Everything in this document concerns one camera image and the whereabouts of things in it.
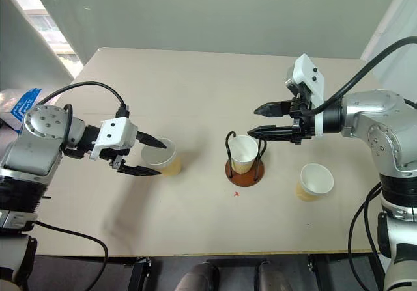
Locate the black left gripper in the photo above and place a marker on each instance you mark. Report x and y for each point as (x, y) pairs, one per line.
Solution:
(115, 156)

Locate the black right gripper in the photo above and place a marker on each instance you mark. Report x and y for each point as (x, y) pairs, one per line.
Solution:
(304, 126)

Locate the paper cup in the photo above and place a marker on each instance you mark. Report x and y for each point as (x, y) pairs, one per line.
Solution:
(316, 180)
(159, 157)
(242, 151)

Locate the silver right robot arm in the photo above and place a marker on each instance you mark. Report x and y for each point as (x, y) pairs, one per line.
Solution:
(374, 108)

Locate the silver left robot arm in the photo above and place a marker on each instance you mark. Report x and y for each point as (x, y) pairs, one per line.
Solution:
(36, 147)

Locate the blue and white package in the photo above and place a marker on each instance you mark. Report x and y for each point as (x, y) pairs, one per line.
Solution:
(19, 105)

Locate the window with outside view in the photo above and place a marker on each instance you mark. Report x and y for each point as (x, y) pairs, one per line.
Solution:
(52, 40)

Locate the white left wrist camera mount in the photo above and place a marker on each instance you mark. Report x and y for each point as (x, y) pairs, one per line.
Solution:
(117, 131)

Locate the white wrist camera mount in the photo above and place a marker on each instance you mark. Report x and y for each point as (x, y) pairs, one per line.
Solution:
(117, 131)
(307, 71)

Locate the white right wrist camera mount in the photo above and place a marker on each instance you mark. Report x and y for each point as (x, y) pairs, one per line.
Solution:
(307, 71)

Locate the black table frame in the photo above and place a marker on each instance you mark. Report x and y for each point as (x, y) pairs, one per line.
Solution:
(140, 274)

